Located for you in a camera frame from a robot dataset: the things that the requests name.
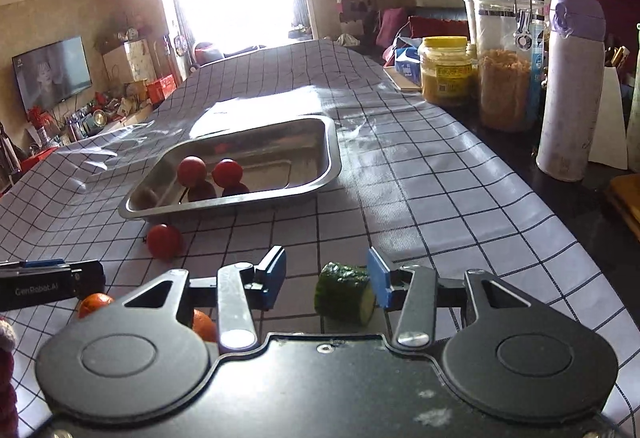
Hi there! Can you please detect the pale bottle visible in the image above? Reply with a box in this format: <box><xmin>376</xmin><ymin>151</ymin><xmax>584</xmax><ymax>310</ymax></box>
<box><xmin>626</xmin><ymin>23</ymin><xmax>640</xmax><ymax>199</ymax></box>

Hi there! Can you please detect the person's left forearm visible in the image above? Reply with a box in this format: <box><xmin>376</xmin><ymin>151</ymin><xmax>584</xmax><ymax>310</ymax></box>
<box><xmin>0</xmin><ymin>315</ymin><xmax>19</xmax><ymax>438</ymax></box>

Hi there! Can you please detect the purple thermos bottle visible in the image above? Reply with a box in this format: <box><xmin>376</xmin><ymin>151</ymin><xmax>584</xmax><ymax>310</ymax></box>
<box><xmin>536</xmin><ymin>0</ymin><xmax>607</xmax><ymax>182</ymax></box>

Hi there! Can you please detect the orange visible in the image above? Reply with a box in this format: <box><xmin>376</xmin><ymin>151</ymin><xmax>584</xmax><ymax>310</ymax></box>
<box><xmin>192</xmin><ymin>309</ymin><xmax>219</xmax><ymax>343</ymax></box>
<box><xmin>77</xmin><ymin>292</ymin><xmax>115</xmax><ymax>320</ymax></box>

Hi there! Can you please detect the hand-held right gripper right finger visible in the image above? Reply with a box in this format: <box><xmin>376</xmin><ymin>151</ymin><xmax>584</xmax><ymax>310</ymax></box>
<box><xmin>366</xmin><ymin>246</ymin><xmax>533</xmax><ymax>349</ymax></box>

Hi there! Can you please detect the yellow lid jar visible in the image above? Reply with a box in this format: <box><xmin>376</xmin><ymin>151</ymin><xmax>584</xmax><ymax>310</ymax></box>
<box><xmin>417</xmin><ymin>36</ymin><xmax>480</xmax><ymax>107</ymax></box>

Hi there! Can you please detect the metal tray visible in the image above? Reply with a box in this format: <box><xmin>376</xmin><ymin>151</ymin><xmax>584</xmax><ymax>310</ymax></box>
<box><xmin>118</xmin><ymin>114</ymin><xmax>342</xmax><ymax>221</ymax></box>

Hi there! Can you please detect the red cushion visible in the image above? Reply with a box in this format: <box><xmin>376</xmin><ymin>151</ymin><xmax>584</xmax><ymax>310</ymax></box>
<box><xmin>407</xmin><ymin>16</ymin><xmax>471</xmax><ymax>41</ymax></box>

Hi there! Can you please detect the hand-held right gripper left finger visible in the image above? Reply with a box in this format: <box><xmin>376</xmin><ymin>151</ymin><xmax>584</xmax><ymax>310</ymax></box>
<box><xmin>120</xmin><ymin>245</ymin><xmax>288</xmax><ymax>353</ymax></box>

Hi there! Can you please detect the blue tissue pack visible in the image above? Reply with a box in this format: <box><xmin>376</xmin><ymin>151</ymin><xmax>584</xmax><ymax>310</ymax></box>
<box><xmin>394</xmin><ymin>45</ymin><xmax>423</xmax><ymax>84</ymax></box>

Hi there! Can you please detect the clip lid glass jar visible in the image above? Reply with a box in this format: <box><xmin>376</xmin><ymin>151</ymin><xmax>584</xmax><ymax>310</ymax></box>
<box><xmin>472</xmin><ymin>0</ymin><xmax>546</xmax><ymax>134</ymax></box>

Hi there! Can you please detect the checked tablecloth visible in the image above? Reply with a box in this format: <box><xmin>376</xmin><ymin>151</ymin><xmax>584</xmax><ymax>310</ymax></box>
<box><xmin>0</xmin><ymin>39</ymin><xmax>640</xmax><ymax>438</ymax></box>

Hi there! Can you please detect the purple cushion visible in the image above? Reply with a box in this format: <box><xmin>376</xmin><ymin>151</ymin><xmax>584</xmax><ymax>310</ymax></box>
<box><xmin>376</xmin><ymin>8</ymin><xmax>408</xmax><ymax>49</ymax></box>

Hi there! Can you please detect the red tomato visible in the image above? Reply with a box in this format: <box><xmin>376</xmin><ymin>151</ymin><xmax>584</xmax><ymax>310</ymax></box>
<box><xmin>211</xmin><ymin>159</ymin><xmax>244</xmax><ymax>187</ymax></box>
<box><xmin>177</xmin><ymin>156</ymin><xmax>208</xmax><ymax>186</ymax></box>
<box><xmin>145</xmin><ymin>223</ymin><xmax>184</xmax><ymax>261</ymax></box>

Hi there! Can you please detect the cardboard box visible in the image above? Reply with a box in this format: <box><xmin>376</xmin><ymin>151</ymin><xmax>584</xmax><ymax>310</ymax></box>
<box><xmin>102</xmin><ymin>39</ymin><xmax>151</xmax><ymax>84</ymax></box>

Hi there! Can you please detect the red box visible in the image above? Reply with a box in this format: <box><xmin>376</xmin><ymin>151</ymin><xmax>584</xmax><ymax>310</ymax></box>
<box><xmin>146</xmin><ymin>74</ymin><xmax>178</xmax><ymax>105</ymax></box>

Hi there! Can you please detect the white knife block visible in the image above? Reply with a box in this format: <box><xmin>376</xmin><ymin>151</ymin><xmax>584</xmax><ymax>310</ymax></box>
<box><xmin>589</xmin><ymin>45</ymin><xmax>630</xmax><ymax>170</ymax></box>

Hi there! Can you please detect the brown wooden board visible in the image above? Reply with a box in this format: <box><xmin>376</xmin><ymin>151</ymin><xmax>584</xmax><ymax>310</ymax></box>
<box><xmin>607</xmin><ymin>174</ymin><xmax>640</xmax><ymax>239</ymax></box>

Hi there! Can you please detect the television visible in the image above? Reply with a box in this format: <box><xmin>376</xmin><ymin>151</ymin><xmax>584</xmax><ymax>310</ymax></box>
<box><xmin>12</xmin><ymin>35</ymin><xmax>94</xmax><ymax>111</ymax></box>

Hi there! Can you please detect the white cup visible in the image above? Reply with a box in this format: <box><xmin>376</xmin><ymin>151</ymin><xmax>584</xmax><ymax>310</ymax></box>
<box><xmin>464</xmin><ymin>0</ymin><xmax>479</xmax><ymax>39</ymax></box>

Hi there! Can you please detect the cucumber piece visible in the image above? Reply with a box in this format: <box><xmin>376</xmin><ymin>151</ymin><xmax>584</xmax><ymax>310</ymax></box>
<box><xmin>314</xmin><ymin>262</ymin><xmax>377</xmax><ymax>325</ymax></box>

